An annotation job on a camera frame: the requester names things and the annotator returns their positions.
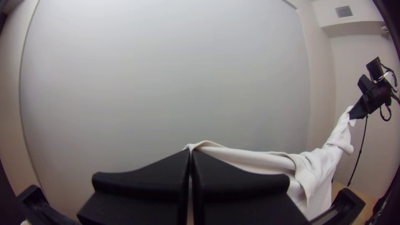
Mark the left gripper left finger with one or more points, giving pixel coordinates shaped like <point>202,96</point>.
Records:
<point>140,193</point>

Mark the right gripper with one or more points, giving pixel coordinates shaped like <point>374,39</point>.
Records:
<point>376,95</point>

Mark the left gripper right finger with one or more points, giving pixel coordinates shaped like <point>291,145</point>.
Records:
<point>243,200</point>

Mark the white t-shirt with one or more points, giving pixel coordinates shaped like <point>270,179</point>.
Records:
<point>312,168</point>

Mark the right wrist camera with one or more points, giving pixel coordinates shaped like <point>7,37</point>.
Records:
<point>374,68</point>

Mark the wall air vent grille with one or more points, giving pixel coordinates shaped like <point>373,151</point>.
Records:
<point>344,11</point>

